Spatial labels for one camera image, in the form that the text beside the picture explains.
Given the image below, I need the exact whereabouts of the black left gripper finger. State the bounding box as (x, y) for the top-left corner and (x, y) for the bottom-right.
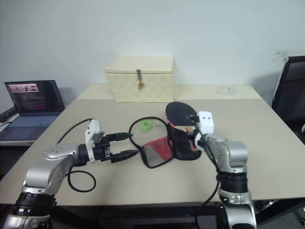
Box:
(106, 132), (134, 144)
(110, 149), (139, 164)

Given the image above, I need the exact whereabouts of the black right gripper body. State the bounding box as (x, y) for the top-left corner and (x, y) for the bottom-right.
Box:
(190, 128), (201, 143)

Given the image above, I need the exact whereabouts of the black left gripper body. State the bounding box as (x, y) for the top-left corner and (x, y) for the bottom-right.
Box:
(92, 134), (114, 164)

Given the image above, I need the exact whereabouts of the black and red paddle case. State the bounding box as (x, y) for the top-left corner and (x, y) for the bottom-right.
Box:
(128, 116), (202, 169)

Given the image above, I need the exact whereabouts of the green ball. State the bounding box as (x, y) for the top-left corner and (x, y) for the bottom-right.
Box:
(139, 120), (155, 133)

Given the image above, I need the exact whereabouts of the cream lidded storage box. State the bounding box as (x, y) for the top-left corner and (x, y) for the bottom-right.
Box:
(104, 55), (176, 104)

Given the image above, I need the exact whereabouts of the open blue laptop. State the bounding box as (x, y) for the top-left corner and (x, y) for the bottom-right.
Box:
(0, 80), (66, 142)

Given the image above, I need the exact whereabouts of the black handheld device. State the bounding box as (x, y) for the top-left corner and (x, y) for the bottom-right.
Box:
(0, 106), (18, 124)

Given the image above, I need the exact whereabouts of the black office chair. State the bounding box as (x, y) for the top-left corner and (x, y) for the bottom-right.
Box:
(271, 55), (305, 145)

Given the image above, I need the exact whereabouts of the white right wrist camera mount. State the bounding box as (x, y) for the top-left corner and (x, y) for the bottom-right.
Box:
(193, 111), (214, 151)

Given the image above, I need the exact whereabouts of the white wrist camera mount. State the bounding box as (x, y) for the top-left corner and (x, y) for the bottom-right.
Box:
(193, 111), (214, 151)
(84, 119), (106, 164)

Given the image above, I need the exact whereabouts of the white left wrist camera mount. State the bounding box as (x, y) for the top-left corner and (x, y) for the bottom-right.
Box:
(84, 119), (106, 164)

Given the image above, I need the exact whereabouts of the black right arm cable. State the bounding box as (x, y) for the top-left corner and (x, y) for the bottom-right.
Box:
(187, 114), (224, 229)

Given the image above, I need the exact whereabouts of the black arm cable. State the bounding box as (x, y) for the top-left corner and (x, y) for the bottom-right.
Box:
(187, 114), (224, 229)
(56, 118), (97, 193)

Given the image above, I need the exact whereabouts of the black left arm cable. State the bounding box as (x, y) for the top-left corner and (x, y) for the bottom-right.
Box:
(56, 118), (97, 193)

